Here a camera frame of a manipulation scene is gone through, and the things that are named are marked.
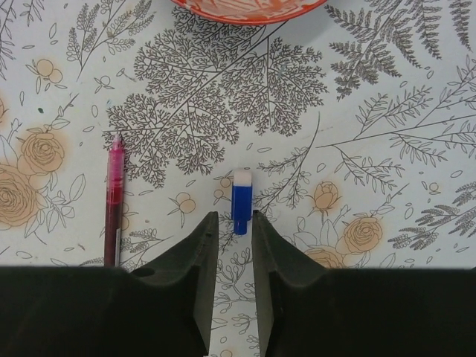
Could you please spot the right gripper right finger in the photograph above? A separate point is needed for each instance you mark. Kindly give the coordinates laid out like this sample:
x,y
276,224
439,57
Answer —
x,y
305,309

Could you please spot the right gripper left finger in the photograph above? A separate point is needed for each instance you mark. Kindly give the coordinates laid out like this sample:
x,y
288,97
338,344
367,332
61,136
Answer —
x,y
163,308

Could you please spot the blue pen cap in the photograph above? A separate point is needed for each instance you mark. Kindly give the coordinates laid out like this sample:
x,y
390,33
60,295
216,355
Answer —
x,y
241,200

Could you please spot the pink pen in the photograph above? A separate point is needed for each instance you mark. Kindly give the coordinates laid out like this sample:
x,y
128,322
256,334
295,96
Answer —
x,y
114,202

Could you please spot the floral tablecloth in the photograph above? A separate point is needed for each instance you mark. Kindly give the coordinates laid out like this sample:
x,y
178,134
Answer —
x,y
356,119

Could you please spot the red patterned bowl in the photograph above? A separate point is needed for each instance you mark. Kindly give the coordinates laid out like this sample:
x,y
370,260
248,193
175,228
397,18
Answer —
x,y
249,12

